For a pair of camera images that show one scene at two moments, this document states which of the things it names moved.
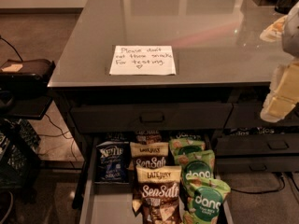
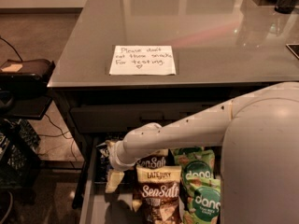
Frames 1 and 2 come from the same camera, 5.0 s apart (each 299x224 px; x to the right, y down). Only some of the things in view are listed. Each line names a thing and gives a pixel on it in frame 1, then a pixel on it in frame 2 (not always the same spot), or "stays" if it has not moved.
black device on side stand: [23, 88] stays
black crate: [21, 163] stays
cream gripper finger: [276, 107] -> [114, 179]
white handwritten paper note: [143, 60] stays
